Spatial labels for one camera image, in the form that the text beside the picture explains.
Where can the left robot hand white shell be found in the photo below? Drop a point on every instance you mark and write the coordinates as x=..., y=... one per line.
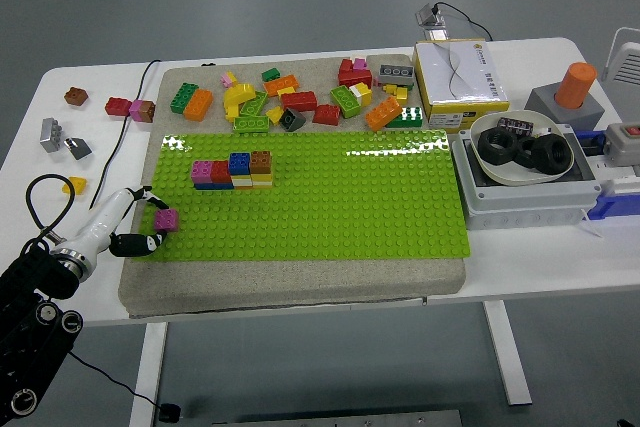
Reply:
x=107, y=219

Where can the pink square brick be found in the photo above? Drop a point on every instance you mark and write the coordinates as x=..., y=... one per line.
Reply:
x=166, y=220

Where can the brown square brick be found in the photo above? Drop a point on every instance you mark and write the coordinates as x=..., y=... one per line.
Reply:
x=76, y=96

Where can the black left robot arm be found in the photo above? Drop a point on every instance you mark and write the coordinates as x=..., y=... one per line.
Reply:
x=30, y=297

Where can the green toy baseplate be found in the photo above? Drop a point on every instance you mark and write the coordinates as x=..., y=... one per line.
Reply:
x=325, y=207

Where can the yellow flat brick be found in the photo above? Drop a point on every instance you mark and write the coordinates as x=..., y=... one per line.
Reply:
x=75, y=185

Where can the dark grey slope brick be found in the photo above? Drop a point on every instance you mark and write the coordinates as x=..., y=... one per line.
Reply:
x=79, y=149

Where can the light grey brick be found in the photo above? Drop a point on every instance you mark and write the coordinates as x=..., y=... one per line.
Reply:
x=51, y=136

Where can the pink brick in stack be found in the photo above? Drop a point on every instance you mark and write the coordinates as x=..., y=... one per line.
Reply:
x=202, y=172

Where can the blue flat base brick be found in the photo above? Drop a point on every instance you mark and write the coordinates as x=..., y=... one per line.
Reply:
x=215, y=186

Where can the pink brick in row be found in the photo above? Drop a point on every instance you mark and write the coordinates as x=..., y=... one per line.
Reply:
x=136, y=110

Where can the red brick in row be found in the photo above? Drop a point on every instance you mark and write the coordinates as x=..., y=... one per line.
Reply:
x=118, y=106

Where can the brown brick in row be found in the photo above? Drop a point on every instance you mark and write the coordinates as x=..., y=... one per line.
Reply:
x=147, y=111

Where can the red brick in stack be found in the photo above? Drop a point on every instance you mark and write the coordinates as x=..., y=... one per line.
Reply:
x=220, y=173

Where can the white brick in stack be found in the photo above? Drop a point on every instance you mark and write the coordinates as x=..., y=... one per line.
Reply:
x=242, y=181

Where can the dark green long brick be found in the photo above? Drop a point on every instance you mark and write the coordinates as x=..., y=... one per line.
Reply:
x=182, y=98

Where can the blue square brick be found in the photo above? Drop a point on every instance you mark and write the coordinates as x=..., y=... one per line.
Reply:
x=239, y=164

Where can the orange long brick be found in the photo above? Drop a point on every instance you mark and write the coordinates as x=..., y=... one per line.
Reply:
x=383, y=113
x=198, y=105
x=281, y=85

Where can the white table leg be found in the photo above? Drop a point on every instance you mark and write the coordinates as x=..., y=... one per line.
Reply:
x=505, y=347
x=150, y=372

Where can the yellow brick in stack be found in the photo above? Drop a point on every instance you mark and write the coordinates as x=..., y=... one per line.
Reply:
x=262, y=178

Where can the brown brick in stack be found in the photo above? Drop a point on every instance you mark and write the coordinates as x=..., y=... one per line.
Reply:
x=260, y=162

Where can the lime long brick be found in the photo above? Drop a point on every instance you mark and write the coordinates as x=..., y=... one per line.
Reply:
x=254, y=105
x=251, y=124
x=345, y=101

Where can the yellow curved brick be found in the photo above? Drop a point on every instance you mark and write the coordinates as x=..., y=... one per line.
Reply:
x=237, y=95

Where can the small pink and yellow brick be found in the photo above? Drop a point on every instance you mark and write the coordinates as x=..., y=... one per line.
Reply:
x=229, y=79

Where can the grey-brown mat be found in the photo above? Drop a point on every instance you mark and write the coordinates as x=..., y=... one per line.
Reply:
x=300, y=282

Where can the black floor plug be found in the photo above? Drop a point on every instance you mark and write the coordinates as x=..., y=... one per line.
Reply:
x=170, y=412

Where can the black slope brick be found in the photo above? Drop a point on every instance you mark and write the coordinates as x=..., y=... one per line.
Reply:
x=292, y=119

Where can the small green brick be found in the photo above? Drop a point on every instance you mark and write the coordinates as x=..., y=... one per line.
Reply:
x=270, y=74

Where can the red long brick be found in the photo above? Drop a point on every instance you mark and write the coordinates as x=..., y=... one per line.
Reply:
x=299, y=101

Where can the red square brick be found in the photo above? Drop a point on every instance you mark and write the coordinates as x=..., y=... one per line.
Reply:
x=326, y=114

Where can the white and yellow brick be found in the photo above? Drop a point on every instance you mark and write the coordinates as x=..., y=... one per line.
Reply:
x=362, y=94

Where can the big red brick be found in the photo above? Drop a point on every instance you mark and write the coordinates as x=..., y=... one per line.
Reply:
x=354, y=78

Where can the green and white brick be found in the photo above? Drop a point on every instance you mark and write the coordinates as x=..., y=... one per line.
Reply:
x=407, y=118

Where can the grey long brick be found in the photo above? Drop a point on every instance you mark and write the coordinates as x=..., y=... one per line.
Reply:
x=396, y=76

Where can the white and yellow cardboard box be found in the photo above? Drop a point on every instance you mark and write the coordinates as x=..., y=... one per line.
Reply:
x=460, y=82

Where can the small clear plastic device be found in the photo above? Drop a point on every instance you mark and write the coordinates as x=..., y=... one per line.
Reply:
x=431, y=19

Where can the big black hex nut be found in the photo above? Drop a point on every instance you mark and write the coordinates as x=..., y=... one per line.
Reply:
x=484, y=147
x=542, y=167

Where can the white bowl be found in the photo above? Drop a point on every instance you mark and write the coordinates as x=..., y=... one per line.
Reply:
x=500, y=174

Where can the grey junction box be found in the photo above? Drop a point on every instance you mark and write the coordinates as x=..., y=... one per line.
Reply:
x=525, y=202

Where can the small black hex nut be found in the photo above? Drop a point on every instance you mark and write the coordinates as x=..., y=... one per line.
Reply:
x=522, y=159

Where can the dark purple component strip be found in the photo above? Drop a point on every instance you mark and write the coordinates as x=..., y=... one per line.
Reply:
x=516, y=126

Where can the small white piece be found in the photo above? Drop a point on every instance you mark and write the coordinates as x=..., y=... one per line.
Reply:
x=544, y=131

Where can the grey block holder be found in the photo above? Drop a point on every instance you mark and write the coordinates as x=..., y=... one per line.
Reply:
x=550, y=107

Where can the white zip tie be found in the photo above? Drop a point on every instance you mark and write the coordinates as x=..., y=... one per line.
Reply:
x=590, y=228

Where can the orange cylinder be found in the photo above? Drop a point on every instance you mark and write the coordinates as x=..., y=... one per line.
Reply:
x=576, y=84

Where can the blue clamp part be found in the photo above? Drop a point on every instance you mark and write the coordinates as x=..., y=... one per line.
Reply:
x=590, y=139

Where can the blue block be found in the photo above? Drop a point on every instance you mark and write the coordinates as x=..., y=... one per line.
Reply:
x=612, y=206

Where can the grey box with red button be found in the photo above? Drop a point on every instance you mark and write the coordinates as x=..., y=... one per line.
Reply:
x=620, y=147

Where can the black shoe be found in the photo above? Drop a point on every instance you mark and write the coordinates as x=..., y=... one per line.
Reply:
x=627, y=423

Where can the white rail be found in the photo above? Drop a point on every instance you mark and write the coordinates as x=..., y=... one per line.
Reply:
x=620, y=174

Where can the white slotted plastic frame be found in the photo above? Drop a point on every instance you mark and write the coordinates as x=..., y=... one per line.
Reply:
x=625, y=62

